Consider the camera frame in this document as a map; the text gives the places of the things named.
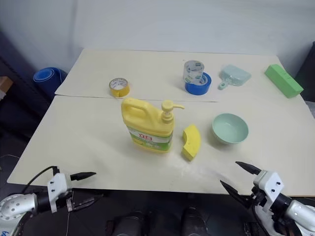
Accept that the yellow detergent pump bottle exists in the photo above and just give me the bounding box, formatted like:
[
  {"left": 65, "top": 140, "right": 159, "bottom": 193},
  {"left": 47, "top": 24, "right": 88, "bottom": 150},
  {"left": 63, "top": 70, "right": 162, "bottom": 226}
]
[{"left": 120, "top": 97, "right": 186, "bottom": 154}]

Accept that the blue rolled mat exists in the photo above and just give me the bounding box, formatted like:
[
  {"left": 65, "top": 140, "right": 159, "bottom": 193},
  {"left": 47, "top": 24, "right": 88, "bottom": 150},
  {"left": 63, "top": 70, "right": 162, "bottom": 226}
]
[{"left": 32, "top": 67, "right": 67, "bottom": 104}]

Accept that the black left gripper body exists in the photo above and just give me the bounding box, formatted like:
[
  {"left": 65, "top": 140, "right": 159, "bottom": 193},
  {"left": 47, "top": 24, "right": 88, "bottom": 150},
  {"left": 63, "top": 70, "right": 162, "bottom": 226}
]
[{"left": 65, "top": 174, "right": 75, "bottom": 212}]

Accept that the green rectangular block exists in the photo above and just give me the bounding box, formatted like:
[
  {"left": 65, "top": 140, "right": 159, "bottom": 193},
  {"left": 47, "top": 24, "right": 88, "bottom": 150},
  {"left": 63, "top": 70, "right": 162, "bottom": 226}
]
[{"left": 264, "top": 63, "right": 304, "bottom": 99}]

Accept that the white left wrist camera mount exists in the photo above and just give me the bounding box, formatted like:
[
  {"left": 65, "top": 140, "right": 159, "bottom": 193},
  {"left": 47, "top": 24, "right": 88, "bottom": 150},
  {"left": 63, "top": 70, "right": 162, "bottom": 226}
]
[{"left": 47, "top": 173, "right": 69, "bottom": 214}]

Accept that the blue tape roll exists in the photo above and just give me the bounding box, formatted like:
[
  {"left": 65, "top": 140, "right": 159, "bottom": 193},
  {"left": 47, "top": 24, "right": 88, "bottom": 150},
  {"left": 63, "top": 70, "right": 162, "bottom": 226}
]
[{"left": 185, "top": 72, "right": 213, "bottom": 96}]

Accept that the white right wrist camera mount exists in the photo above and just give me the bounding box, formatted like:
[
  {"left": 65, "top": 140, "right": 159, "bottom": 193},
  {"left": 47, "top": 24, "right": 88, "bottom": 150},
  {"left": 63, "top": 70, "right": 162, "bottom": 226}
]
[{"left": 253, "top": 170, "right": 285, "bottom": 212}]

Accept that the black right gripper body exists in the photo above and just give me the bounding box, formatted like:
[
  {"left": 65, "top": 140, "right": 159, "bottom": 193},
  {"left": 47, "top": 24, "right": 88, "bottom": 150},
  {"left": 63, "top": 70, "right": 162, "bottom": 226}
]
[{"left": 249, "top": 186, "right": 269, "bottom": 210}]

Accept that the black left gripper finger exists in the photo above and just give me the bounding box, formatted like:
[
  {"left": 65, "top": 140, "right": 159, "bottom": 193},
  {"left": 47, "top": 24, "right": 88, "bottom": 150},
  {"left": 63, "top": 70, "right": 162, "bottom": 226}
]
[
  {"left": 73, "top": 193, "right": 104, "bottom": 212},
  {"left": 70, "top": 172, "right": 97, "bottom": 182}
]

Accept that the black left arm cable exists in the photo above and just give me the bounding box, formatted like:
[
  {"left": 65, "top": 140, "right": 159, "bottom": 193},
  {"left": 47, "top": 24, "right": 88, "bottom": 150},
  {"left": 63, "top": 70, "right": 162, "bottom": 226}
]
[{"left": 21, "top": 166, "right": 61, "bottom": 195}]

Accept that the mint green bowl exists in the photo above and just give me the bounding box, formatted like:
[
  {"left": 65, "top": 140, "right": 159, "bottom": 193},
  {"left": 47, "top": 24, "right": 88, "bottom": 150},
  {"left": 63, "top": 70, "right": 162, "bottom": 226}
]
[{"left": 212, "top": 113, "right": 250, "bottom": 146}]

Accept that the dark rounded shape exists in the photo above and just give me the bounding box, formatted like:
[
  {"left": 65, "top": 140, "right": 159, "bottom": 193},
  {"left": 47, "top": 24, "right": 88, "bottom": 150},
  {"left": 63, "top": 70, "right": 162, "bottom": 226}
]
[{"left": 105, "top": 210, "right": 149, "bottom": 236}]

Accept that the light blue small dustpan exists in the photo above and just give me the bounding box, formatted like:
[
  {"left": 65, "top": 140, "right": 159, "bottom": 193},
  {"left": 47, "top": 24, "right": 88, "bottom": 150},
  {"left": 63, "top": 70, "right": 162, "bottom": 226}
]
[{"left": 217, "top": 64, "right": 252, "bottom": 91}]

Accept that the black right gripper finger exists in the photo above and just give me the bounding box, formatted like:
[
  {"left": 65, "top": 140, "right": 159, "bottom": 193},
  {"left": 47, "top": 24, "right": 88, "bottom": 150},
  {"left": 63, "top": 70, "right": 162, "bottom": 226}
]
[
  {"left": 219, "top": 179, "right": 254, "bottom": 210},
  {"left": 235, "top": 161, "right": 262, "bottom": 176}
]

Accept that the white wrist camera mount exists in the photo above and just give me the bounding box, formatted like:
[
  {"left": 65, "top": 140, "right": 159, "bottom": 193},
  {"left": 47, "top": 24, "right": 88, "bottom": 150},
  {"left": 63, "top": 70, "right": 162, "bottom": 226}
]
[
  {"left": 253, "top": 170, "right": 285, "bottom": 212},
  {"left": 47, "top": 173, "right": 69, "bottom": 214}
]

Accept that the clear tape roll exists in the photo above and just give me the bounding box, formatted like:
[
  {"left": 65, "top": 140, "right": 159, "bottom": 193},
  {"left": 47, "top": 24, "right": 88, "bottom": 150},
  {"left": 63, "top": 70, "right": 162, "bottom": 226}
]
[{"left": 183, "top": 59, "right": 205, "bottom": 85}]

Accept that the yellow curved sponge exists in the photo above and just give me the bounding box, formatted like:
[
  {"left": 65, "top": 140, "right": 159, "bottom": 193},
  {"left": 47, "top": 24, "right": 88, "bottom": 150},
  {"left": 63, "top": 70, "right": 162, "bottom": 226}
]
[{"left": 181, "top": 124, "right": 202, "bottom": 162}]

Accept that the brown cardboard box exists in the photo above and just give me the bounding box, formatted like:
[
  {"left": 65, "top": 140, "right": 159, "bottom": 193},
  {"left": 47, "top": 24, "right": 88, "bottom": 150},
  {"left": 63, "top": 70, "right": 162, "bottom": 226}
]
[{"left": 0, "top": 76, "right": 14, "bottom": 100}]

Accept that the yellow tape roll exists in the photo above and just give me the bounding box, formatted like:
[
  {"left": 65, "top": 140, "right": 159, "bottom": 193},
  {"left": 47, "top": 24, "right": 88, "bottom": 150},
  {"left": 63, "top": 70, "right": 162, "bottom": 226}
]
[{"left": 109, "top": 77, "right": 131, "bottom": 98}]

